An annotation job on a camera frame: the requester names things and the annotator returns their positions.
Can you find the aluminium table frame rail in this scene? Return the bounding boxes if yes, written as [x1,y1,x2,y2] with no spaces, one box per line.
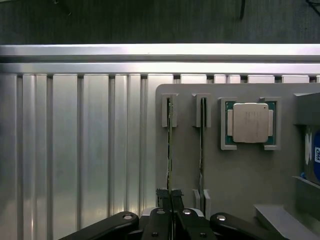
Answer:
[0,43,320,76]

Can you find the hard disk with blue label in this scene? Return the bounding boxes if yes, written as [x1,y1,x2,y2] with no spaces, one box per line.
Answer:
[299,124,320,186]

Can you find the grey parts rack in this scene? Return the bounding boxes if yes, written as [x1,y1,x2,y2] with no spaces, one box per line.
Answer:
[155,83,320,240]

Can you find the CPU with silver lid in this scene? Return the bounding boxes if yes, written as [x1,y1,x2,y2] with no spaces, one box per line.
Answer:
[224,100,277,146]

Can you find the black cable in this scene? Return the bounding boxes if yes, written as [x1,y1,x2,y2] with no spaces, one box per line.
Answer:
[305,0,320,16]

